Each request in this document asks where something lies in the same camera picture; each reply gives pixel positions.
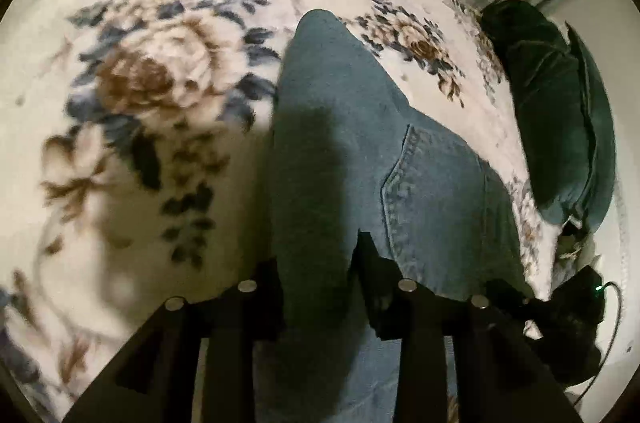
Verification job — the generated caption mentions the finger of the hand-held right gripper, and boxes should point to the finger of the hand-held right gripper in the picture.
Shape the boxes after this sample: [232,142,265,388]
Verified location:
[485,278,551,310]

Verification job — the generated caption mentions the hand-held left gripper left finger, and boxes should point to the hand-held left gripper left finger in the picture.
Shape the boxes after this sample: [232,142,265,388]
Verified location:
[62,257,287,423]

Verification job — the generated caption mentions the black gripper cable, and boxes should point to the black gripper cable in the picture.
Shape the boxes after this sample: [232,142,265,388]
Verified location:
[570,282,626,407]

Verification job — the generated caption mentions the floral printed bed blanket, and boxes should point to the floral printed bed blanket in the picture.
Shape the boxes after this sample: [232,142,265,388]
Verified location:
[0,0,632,423]

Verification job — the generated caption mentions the dark green plush blanket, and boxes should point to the dark green plush blanket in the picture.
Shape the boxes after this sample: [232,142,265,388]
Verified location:
[479,0,617,235]

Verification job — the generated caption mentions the blue denim pants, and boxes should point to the blue denim pants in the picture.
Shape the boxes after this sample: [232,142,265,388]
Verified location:
[260,9,537,423]

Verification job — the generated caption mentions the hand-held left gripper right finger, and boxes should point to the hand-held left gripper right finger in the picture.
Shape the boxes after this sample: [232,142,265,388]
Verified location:
[349,230,584,423]

